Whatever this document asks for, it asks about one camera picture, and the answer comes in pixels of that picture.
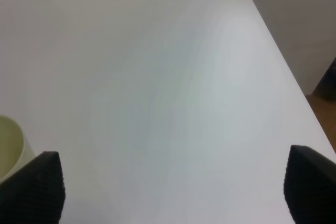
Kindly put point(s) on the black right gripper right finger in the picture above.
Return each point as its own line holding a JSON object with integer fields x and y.
{"x": 309, "y": 186}

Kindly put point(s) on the pale yellow cup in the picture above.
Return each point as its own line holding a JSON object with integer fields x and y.
{"x": 16, "y": 151}

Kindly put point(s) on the dark object beside table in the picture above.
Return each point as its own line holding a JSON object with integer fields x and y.
{"x": 326, "y": 87}

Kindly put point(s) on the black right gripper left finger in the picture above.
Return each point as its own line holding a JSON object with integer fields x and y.
{"x": 36, "y": 193}

